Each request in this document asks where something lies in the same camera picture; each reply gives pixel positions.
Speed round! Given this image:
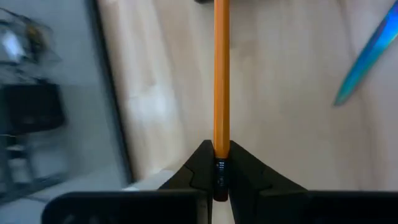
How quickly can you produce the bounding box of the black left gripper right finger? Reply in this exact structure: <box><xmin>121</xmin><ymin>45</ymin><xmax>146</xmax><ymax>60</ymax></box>
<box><xmin>228</xmin><ymin>140</ymin><xmax>308</xmax><ymax>224</ymax></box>

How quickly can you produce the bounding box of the orange pencil with eraser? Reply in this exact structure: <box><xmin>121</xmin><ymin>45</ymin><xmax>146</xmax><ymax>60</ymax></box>
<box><xmin>213</xmin><ymin>0</ymin><xmax>231</xmax><ymax>202</ymax></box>

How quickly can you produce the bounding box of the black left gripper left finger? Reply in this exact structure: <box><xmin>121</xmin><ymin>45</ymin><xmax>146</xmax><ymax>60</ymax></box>
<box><xmin>158</xmin><ymin>139</ymin><xmax>215</xmax><ymax>224</ymax></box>

